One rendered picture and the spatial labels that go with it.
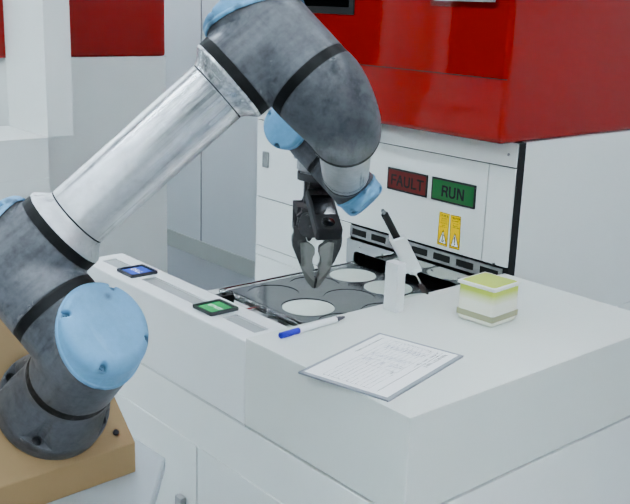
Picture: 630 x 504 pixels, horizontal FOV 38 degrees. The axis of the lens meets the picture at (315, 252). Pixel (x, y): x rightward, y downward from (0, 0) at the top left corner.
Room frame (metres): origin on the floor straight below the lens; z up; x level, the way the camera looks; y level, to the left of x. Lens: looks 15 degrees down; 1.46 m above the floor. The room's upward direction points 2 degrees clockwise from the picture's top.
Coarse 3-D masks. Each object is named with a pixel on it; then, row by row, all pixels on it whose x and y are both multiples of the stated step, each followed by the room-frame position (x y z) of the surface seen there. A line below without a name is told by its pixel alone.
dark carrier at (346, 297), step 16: (240, 288) 1.79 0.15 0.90; (256, 288) 1.80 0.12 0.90; (272, 288) 1.80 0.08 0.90; (288, 288) 1.80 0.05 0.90; (304, 288) 1.81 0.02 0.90; (320, 288) 1.81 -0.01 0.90; (336, 288) 1.81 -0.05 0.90; (352, 288) 1.82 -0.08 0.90; (416, 288) 1.83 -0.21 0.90; (272, 304) 1.69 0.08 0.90; (336, 304) 1.71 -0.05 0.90; (352, 304) 1.71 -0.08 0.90; (368, 304) 1.72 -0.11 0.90; (304, 320) 1.61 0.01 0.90
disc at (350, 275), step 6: (336, 270) 1.94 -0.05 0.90; (342, 270) 1.95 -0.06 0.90; (348, 270) 1.95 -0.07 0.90; (354, 270) 1.95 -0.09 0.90; (360, 270) 1.95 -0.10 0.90; (330, 276) 1.90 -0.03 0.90; (336, 276) 1.90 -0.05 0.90; (342, 276) 1.90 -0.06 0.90; (348, 276) 1.90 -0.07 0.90; (354, 276) 1.90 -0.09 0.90; (360, 276) 1.91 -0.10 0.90; (366, 276) 1.91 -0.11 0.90; (372, 276) 1.91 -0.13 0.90
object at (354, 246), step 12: (348, 240) 2.07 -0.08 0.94; (360, 240) 2.05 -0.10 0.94; (348, 252) 2.07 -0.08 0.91; (360, 252) 2.04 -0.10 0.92; (372, 252) 2.01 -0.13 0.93; (384, 252) 1.98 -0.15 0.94; (420, 264) 1.89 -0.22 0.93; (432, 264) 1.87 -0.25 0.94; (444, 276) 1.84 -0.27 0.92; (456, 276) 1.82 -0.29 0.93
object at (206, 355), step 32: (128, 256) 1.79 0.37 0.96; (128, 288) 1.61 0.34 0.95; (160, 288) 1.58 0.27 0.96; (192, 288) 1.59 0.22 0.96; (160, 320) 1.52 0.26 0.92; (192, 320) 1.45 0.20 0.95; (224, 320) 1.42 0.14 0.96; (256, 320) 1.43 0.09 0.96; (160, 352) 1.52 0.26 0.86; (192, 352) 1.45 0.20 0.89; (224, 352) 1.38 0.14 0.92; (192, 384) 1.45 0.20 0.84; (224, 384) 1.38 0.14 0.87
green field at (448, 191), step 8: (440, 184) 1.88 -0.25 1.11; (448, 184) 1.86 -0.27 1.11; (456, 184) 1.84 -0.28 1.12; (432, 192) 1.89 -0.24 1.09; (440, 192) 1.87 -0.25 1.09; (448, 192) 1.86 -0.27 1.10; (456, 192) 1.84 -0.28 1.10; (464, 192) 1.83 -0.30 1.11; (472, 192) 1.81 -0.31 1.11; (448, 200) 1.86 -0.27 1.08; (456, 200) 1.84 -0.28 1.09; (464, 200) 1.83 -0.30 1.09; (472, 200) 1.81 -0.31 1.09
